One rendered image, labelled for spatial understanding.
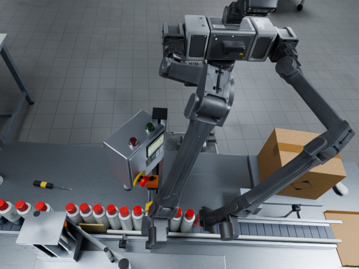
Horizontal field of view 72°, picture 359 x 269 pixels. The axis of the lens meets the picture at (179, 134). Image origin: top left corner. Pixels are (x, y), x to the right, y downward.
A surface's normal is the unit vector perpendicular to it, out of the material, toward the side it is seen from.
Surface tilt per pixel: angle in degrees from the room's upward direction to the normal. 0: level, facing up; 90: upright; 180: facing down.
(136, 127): 0
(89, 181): 0
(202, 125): 68
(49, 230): 0
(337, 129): 50
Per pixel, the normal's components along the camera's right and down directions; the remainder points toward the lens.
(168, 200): 0.26, 0.50
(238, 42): 0.09, -0.61
